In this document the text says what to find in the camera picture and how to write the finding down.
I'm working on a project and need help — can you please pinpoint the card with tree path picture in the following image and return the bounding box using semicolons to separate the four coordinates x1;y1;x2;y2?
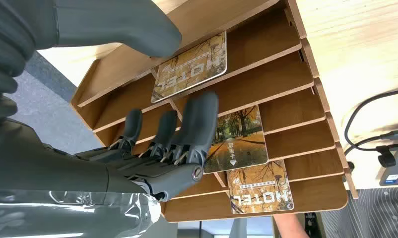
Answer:
203;105;269;175

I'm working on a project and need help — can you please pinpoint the hotel card with autumn print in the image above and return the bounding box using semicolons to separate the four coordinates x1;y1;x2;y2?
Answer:
150;31;228;104
226;159;295;216

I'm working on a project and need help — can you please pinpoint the ribbed grey right arm sleeve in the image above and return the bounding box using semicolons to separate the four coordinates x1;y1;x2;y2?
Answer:
0;0;59;128

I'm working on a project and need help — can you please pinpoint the clear plastic film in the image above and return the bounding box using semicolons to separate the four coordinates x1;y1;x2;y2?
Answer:
0;189;162;238

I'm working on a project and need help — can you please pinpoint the cable with grey plug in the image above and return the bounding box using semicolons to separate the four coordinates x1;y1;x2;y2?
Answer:
344;129;398;157

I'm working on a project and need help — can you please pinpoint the black cable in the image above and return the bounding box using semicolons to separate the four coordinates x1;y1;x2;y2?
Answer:
343;86;398;152

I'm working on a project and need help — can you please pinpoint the grey device with stickers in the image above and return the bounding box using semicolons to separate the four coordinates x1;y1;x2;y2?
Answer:
379;139;398;187

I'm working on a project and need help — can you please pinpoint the person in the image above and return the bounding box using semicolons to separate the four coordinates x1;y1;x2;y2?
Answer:
319;186;398;238

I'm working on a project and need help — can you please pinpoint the black round cable clip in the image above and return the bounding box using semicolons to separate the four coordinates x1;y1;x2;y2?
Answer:
376;145;398;169

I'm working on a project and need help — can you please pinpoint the wooden card rack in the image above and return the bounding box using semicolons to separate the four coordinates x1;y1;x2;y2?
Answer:
70;0;359;224

